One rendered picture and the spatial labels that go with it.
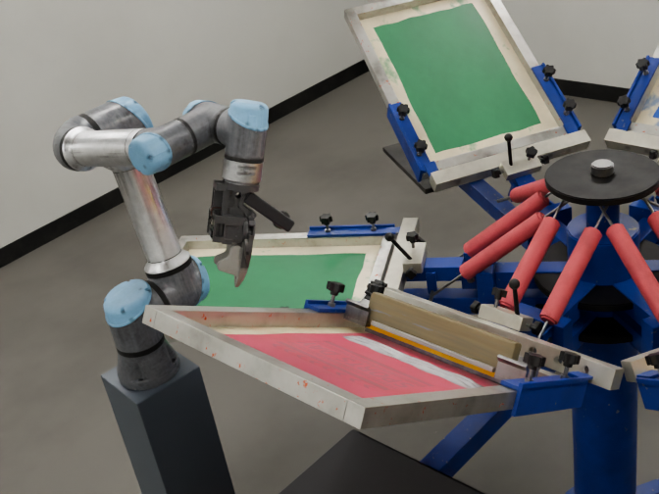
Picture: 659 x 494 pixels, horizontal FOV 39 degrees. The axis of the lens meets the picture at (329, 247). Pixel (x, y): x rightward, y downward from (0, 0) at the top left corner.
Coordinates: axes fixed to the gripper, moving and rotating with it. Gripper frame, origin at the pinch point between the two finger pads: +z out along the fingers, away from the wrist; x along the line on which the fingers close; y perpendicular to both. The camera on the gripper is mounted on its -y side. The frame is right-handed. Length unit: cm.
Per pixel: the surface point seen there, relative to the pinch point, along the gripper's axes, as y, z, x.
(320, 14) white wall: -160, -45, -516
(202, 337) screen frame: 8.6, 7.9, 10.9
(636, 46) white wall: -323, -54, -349
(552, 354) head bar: -77, 16, -4
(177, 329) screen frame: 12.4, 8.9, 4.6
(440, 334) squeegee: -49, 14, -8
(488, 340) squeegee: -56, 11, 2
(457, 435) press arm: -64, 44, -18
